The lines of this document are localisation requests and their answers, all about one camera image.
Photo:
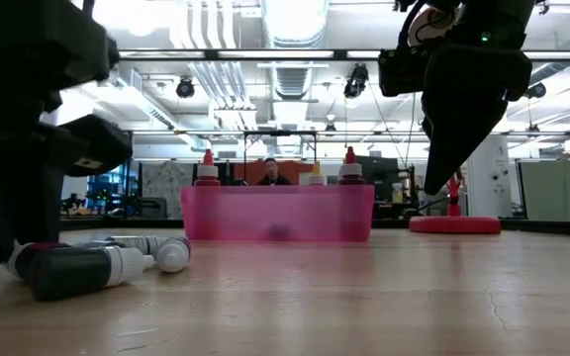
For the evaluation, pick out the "black aluminium table frame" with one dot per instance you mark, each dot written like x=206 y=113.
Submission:
x=537 y=227

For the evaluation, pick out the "black monitor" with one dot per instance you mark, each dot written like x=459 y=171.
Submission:
x=381 y=175

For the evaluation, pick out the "large red-orange tip coloring bottle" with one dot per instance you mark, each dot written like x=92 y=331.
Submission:
x=207 y=173

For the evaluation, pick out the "red desk lamp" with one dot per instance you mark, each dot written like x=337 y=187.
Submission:
x=455 y=225

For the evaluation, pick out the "orange board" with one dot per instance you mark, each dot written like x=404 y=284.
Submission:
x=245 y=173

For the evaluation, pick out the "pink translucent plastic bin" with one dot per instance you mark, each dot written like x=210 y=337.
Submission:
x=245 y=212

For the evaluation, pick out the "large dark red coloring bottle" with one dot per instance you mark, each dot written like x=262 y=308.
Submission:
x=351 y=173

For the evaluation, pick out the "small dark dropper bottle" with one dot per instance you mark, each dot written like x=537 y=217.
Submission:
x=67 y=274
x=136 y=243
x=42 y=249
x=172 y=256

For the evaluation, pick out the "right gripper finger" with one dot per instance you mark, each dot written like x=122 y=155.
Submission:
x=458 y=133

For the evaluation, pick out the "black ceiling spotlight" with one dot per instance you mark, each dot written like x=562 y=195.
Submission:
x=537 y=91
x=185 y=89

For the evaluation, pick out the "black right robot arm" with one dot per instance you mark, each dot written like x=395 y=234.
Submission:
x=503 y=20

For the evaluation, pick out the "black overhead camera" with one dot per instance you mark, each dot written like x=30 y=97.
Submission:
x=356 y=81

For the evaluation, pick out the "black overhead crossbar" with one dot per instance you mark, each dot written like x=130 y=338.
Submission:
x=211 y=55

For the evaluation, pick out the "large orange coloring bottle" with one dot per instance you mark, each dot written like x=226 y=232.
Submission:
x=316 y=179

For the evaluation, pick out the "green partition panel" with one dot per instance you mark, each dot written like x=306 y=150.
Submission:
x=562 y=190

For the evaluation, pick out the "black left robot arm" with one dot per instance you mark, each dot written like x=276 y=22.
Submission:
x=28 y=39

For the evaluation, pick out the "person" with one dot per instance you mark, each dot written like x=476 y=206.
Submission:
x=272 y=173

